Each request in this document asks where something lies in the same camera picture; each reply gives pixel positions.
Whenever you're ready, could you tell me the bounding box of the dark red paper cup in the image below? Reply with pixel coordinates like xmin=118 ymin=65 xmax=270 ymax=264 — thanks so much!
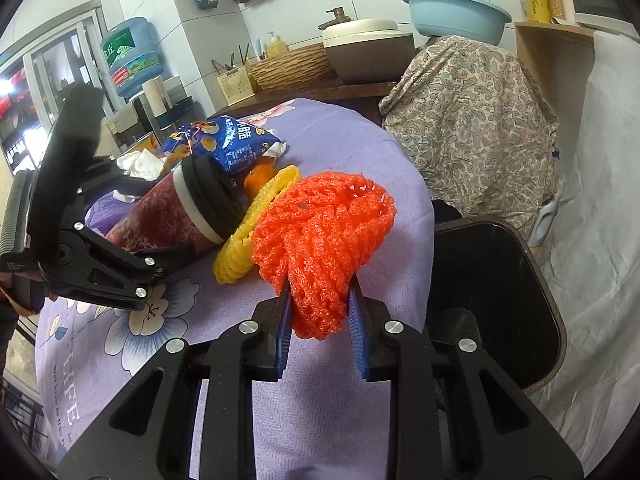
xmin=106 ymin=155 xmax=246 ymax=255

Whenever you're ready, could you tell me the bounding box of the orange foam fruit net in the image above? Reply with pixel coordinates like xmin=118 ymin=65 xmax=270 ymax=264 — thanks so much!
xmin=252 ymin=171 xmax=396 ymax=340

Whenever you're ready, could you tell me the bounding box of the black trash bin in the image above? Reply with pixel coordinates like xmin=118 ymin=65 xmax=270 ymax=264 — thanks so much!
xmin=424 ymin=217 xmax=567 ymax=396

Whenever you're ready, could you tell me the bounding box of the crumpled white tissue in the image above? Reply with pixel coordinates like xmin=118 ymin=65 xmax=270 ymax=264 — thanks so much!
xmin=116 ymin=148 xmax=165 ymax=181

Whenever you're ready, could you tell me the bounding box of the purple floral tablecloth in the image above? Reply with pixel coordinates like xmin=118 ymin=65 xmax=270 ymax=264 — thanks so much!
xmin=34 ymin=96 xmax=435 ymax=480

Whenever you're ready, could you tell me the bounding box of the water dispenser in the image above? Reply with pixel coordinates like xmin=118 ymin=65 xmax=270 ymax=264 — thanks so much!
xmin=104 ymin=77 xmax=203 ymax=153

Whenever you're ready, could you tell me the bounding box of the yellow foam fruit net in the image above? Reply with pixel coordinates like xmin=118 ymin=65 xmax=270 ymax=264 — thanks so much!
xmin=213 ymin=165 xmax=300 ymax=285

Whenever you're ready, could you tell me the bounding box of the blue snack bag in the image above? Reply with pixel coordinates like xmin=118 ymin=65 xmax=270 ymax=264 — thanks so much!
xmin=156 ymin=116 xmax=288 ymax=174

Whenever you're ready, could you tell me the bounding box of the blue water jug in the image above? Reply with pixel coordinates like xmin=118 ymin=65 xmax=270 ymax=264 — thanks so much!
xmin=101 ymin=16 xmax=164 ymax=100

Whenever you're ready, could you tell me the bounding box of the white wrinkled cloth cover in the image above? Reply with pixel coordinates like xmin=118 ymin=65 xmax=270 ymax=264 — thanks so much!
xmin=534 ymin=32 xmax=639 ymax=472

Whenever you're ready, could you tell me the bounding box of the beige chopstick holder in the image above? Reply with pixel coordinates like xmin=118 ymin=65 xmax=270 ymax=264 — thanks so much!
xmin=210 ymin=44 xmax=257 ymax=106

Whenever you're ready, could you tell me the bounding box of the paisley patterned cloth cover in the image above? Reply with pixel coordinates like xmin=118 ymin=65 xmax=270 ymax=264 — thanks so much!
xmin=378 ymin=36 xmax=559 ymax=236

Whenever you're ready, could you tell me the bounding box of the yellow soap bottle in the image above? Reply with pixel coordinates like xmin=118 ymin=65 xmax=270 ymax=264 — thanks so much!
xmin=265 ymin=32 xmax=290 ymax=58

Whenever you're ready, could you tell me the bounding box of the woven pattern sink bowl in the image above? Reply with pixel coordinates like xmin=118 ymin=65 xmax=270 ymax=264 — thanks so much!
xmin=250 ymin=42 xmax=336 ymax=91

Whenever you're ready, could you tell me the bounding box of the wooden counter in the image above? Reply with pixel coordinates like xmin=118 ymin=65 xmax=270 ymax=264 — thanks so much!
xmin=213 ymin=79 xmax=396 ymax=126

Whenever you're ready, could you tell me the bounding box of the brass faucet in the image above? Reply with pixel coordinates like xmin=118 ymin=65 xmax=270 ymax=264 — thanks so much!
xmin=318 ymin=6 xmax=352 ymax=30

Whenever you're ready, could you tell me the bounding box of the wooden side shelf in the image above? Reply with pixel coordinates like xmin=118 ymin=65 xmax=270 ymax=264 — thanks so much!
xmin=514 ymin=22 xmax=594 ymax=115

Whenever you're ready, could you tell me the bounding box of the brown white storage box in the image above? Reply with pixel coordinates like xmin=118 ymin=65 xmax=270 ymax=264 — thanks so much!
xmin=322 ymin=18 xmax=416 ymax=84

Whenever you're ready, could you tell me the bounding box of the light blue plastic basin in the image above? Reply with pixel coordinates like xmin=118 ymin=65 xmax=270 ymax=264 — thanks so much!
xmin=402 ymin=0 xmax=512 ymax=46

